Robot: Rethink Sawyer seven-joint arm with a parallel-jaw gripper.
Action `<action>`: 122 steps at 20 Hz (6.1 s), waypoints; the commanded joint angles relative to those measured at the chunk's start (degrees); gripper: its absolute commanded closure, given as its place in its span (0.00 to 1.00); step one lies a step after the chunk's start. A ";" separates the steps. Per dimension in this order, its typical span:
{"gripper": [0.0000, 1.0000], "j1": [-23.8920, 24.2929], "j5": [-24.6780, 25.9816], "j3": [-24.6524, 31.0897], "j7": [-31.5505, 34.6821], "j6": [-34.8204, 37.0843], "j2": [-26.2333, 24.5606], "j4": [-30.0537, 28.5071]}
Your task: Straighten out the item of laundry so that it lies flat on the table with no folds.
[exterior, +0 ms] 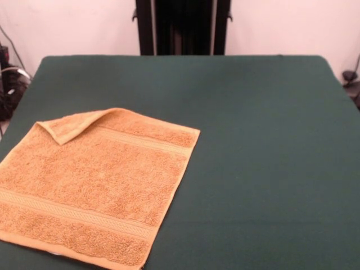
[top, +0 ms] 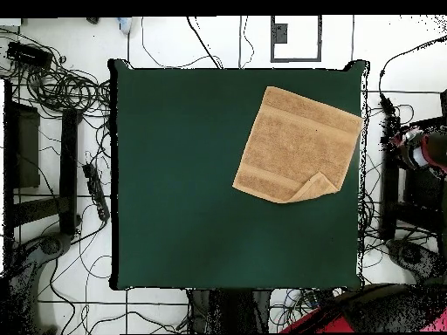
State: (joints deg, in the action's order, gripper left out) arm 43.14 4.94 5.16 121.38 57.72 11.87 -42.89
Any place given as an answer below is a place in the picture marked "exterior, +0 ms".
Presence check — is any black cable bundle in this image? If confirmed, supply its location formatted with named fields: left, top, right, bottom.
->
left=0, top=66, right=32, bottom=122

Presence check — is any dark green table cloth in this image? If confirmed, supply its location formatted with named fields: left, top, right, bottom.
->
left=0, top=55, right=360, bottom=270

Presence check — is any tan terry towel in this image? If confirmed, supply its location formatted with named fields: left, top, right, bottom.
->
left=0, top=107, right=201, bottom=270

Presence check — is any upright black power strip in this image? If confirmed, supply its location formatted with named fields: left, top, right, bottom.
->
left=0, top=46, right=11, bottom=71

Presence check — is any small black adapter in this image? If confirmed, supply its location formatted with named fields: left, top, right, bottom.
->
left=342, top=70, right=357, bottom=83

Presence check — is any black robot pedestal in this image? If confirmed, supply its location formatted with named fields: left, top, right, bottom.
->
left=132, top=0, right=234, bottom=56

